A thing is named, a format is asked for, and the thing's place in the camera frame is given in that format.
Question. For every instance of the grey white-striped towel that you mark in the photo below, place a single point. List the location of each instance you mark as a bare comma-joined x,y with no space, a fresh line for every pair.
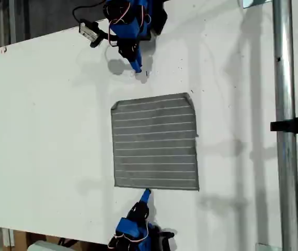
154,141

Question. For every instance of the white container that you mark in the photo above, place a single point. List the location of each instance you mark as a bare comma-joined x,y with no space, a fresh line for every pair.
47,247

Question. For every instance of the brown cardboard box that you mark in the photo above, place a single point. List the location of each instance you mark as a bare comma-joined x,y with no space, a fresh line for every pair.
21,239

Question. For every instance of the white table leg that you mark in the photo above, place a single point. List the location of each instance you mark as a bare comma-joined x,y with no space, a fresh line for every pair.
7,238

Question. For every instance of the black clamp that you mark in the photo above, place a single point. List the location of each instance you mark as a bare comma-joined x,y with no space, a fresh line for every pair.
295,125

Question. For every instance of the black camera stalk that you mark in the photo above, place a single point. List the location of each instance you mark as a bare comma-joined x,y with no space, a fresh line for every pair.
102,36

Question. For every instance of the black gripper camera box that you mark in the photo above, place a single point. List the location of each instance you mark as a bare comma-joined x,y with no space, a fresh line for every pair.
89,31

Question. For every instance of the steel post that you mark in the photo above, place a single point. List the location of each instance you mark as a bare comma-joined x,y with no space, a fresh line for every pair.
286,170

